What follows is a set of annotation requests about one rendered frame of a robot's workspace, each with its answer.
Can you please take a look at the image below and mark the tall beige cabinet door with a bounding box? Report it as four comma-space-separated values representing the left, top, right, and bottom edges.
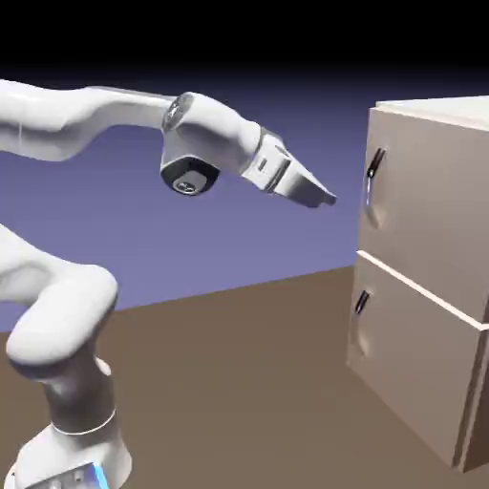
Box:
357, 107, 489, 321

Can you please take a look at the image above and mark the short curved metal handle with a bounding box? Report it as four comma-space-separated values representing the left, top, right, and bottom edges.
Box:
352, 289, 371, 354

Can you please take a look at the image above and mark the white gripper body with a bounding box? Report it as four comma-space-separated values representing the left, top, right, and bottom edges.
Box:
273, 158, 334, 209

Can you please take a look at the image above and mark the short beige cabinet door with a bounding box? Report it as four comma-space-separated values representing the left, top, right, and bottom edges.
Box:
345, 251, 489, 469

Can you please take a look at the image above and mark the long curved metal handle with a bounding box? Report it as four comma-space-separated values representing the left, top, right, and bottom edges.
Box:
364, 146, 387, 224

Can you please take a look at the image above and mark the beige cabinet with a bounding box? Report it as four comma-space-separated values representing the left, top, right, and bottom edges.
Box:
345, 94, 489, 475

